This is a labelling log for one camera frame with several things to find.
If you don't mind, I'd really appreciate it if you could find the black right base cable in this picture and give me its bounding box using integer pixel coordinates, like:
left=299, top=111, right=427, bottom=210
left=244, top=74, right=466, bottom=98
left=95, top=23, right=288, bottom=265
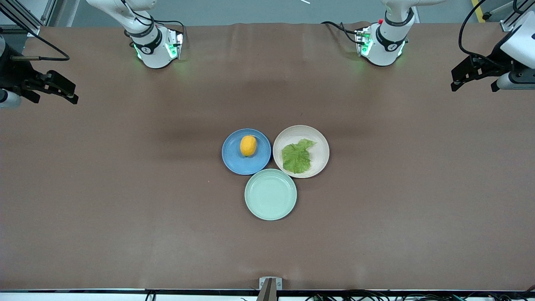
left=155, top=20, right=187, bottom=32

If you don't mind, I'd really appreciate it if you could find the black left base cable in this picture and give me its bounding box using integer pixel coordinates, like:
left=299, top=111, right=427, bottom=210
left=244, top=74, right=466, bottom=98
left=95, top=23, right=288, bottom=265
left=321, top=20, right=365, bottom=45

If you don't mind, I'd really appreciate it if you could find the mint green plate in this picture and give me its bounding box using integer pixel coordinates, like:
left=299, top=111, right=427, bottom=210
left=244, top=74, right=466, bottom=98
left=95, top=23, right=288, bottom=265
left=245, top=168, right=298, bottom=221

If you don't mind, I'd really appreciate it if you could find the aluminium frame profile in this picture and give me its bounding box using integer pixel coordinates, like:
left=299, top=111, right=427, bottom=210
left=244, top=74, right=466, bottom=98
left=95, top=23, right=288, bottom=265
left=483, top=0, right=535, bottom=32
left=0, top=0, right=57, bottom=37

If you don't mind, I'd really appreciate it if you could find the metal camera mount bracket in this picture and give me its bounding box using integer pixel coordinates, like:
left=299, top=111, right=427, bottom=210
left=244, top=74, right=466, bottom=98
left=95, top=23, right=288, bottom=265
left=256, top=277, right=283, bottom=301

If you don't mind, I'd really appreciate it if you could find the yellow floor tape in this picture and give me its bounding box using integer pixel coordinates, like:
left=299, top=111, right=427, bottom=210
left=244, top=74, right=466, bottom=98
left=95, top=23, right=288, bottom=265
left=471, top=0, right=487, bottom=23

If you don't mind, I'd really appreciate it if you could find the beige plate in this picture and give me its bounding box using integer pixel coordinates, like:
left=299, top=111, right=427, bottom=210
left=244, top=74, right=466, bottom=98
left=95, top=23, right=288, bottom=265
left=273, top=125, right=330, bottom=179

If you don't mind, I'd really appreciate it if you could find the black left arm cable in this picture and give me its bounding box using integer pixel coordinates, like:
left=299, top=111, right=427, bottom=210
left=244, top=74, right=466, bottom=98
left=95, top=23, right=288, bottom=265
left=458, top=0, right=502, bottom=67

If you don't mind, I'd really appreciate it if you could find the black base cable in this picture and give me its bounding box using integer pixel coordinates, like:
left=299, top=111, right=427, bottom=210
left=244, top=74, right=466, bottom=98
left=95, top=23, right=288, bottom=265
left=155, top=20, right=187, bottom=32
left=321, top=20, right=365, bottom=45

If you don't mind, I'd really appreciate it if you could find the green lettuce leaf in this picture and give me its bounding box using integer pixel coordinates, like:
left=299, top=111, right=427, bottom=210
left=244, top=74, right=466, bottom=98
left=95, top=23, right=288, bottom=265
left=281, top=139, right=317, bottom=174

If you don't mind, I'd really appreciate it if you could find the brown table cover mat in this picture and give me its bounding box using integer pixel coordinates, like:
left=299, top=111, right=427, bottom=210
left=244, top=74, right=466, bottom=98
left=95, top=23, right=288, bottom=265
left=0, top=22, right=535, bottom=291

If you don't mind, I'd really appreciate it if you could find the blue plate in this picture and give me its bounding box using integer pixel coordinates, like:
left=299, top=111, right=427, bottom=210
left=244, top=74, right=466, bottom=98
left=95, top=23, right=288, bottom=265
left=222, top=128, right=272, bottom=175

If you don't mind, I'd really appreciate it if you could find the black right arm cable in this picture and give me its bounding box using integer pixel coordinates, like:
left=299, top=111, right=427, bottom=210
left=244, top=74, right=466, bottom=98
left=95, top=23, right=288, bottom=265
left=0, top=6, right=70, bottom=62

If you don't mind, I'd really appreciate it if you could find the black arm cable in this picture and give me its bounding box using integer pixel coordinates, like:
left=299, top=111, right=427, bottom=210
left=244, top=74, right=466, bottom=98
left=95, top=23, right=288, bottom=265
left=0, top=6, right=70, bottom=62
left=458, top=0, right=502, bottom=67

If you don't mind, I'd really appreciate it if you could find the yellow lemon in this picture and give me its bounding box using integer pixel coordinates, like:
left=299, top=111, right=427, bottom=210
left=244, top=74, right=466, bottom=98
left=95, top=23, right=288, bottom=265
left=240, top=135, right=257, bottom=157

